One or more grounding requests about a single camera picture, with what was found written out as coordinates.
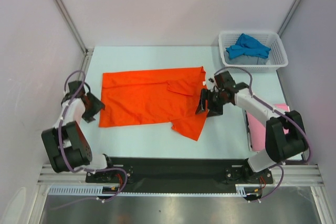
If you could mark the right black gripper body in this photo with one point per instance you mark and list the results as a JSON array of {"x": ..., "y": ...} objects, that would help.
[{"x": 217, "y": 97}]

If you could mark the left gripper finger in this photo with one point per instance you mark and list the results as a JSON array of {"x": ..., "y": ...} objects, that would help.
[
  {"x": 94, "y": 103},
  {"x": 89, "y": 117}
]

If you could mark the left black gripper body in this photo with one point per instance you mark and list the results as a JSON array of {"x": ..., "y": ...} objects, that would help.
[{"x": 89, "y": 109}]

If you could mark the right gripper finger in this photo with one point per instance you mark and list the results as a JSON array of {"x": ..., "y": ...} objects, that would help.
[
  {"x": 214, "y": 109},
  {"x": 202, "y": 105}
]

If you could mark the orange t shirt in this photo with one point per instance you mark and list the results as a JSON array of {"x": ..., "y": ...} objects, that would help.
[{"x": 153, "y": 97}]

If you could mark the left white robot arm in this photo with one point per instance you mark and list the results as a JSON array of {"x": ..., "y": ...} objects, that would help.
[{"x": 66, "y": 145}]

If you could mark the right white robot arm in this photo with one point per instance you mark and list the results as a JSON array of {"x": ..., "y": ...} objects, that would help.
[{"x": 285, "y": 136}]

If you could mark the grey t shirt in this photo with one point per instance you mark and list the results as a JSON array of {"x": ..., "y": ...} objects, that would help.
[{"x": 245, "y": 60}]

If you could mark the pink folded t shirt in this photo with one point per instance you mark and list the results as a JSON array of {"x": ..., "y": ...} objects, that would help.
[{"x": 257, "y": 133}]

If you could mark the blue t shirt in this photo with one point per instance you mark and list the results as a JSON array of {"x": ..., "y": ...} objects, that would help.
[{"x": 248, "y": 45}]

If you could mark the white plastic basket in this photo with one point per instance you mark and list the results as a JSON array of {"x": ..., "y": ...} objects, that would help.
[{"x": 277, "y": 56}]

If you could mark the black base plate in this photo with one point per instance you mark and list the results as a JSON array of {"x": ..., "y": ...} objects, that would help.
[{"x": 178, "y": 176}]

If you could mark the left corner aluminium post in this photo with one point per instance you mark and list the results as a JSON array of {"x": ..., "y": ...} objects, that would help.
[{"x": 71, "y": 26}]

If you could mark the corner aluminium post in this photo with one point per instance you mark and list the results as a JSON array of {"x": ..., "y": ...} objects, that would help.
[
  {"x": 71, "y": 26},
  {"x": 289, "y": 15}
]

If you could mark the right corner aluminium post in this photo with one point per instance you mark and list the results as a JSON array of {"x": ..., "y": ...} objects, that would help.
[{"x": 289, "y": 15}]

